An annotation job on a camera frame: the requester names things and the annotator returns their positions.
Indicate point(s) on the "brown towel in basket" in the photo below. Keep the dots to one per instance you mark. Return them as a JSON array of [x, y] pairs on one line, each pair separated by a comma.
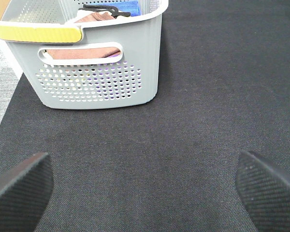
[[85, 53]]

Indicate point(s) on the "yellow basket handle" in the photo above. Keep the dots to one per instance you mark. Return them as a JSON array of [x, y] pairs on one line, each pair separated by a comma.
[[37, 32]]

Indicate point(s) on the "black fabric table mat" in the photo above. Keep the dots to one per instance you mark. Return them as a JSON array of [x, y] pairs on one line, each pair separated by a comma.
[[169, 165]]

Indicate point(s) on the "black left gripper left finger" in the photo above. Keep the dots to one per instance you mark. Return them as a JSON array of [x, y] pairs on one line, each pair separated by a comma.
[[25, 191]]

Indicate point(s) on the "black clip in basket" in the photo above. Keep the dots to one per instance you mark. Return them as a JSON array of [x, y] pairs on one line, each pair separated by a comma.
[[114, 11]]

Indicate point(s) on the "grey perforated plastic basket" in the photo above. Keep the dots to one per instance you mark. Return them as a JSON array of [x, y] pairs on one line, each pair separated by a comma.
[[57, 82]]

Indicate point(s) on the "purple towel in basket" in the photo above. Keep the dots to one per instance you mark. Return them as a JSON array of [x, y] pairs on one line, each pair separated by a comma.
[[107, 82]]

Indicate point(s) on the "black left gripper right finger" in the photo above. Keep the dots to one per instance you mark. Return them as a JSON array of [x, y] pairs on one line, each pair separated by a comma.
[[264, 189]]

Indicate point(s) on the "blue towel in basket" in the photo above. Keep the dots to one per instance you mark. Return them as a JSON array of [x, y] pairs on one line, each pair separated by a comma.
[[131, 6]]

